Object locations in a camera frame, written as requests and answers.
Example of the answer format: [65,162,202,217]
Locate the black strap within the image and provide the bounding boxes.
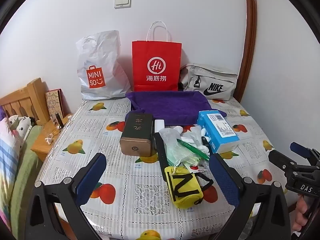
[154,131,175,167]

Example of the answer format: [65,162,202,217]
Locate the wooden headboard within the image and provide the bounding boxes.
[0,78,50,125]

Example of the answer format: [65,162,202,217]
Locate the green bedsheet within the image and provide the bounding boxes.
[9,125,44,230]

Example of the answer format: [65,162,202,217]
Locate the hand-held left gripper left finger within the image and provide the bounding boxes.
[25,152,108,240]

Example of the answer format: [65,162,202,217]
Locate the fruit print tablecloth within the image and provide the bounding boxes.
[36,96,293,240]

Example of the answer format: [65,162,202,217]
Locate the green pen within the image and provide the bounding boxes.
[177,139,210,160]

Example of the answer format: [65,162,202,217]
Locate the red paper bag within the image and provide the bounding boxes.
[132,21,182,92]

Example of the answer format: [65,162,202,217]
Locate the patterned book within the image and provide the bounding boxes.
[45,89,65,120]

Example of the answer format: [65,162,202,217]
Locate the brown wooden door frame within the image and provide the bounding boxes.
[236,0,258,103]

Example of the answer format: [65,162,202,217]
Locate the wooden nightstand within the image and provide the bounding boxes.
[31,114,73,161]

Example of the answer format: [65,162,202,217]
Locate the white plastic shopping bag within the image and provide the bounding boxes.
[76,30,132,101]

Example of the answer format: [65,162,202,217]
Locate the striped blanket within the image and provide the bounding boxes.
[0,116,23,230]

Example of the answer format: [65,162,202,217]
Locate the person's right hand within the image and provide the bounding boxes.
[293,196,311,232]

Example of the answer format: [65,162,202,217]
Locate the yellow pouch with black straps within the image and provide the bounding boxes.
[164,165,214,208]

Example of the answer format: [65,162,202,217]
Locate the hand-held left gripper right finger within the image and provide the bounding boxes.
[209,152,292,240]

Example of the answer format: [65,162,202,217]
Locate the dark green tin box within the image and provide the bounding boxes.
[119,112,155,157]

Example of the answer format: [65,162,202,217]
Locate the grey waist bag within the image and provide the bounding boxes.
[179,63,238,103]

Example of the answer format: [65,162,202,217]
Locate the blue tissue box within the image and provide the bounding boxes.
[197,110,240,154]

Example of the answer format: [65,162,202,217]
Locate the yellow snack packet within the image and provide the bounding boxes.
[187,164,208,174]

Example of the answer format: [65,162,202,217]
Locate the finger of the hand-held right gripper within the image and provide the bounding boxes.
[269,149,303,178]
[290,142,320,166]

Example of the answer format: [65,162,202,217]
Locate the purple fabric storage tray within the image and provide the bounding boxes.
[125,91,227,127]

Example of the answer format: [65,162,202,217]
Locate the white wall switch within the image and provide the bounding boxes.
[114,0,132,9]

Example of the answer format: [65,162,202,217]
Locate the white sponge block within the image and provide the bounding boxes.
[154,119,165,133]

